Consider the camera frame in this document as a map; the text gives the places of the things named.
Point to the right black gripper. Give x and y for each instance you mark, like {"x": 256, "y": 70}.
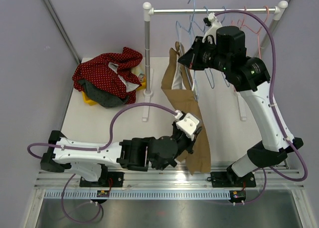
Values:
{"x": 193, "y": 56}

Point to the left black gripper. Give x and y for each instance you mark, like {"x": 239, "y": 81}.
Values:
{"x": 191, "y": 143}

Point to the tan skirt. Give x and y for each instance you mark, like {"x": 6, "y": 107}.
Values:
{"x": 176, "y": 86}

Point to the red polka-dot skirt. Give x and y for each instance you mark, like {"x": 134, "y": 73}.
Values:
{"x": 110, "y": 72}
{"x": 132, "y": 98}

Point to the grey dotted skirt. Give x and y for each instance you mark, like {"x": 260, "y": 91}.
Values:
{"x": 88, "y": 87}

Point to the floral pastel skirt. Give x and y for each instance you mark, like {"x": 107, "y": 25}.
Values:
{"x": 139, "y": 72}

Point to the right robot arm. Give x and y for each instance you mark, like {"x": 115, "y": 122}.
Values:
{"x": 277, "y": 141}

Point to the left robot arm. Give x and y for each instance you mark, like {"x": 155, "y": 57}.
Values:
{"x": 138, "y": 154}

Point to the yellow plastic tray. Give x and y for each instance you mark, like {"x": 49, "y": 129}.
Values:
{"x": 92, "y": 96}

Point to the white metal clothes rack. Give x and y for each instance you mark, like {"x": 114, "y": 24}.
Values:
{"x": 242, "y": 74}

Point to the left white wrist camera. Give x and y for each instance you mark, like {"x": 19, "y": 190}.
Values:
{"x": 189, "y": 124}

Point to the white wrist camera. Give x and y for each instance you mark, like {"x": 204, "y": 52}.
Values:
{"x": 189, "y": 124}
{"x": 215, "y": 25}

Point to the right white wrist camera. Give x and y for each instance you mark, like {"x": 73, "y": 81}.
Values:
{"x": 215, "y": 25}

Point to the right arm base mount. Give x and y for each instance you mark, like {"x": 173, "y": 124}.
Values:
{"x": 221, "y": 179}

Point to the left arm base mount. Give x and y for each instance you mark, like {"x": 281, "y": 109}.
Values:
{"x": 112, "y": 180}

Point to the white slotted cable duct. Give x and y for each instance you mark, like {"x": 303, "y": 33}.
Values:
{"x": 140, "y": 194}

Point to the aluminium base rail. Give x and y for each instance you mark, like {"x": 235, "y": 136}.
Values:
{"x": 178, "y": 178}

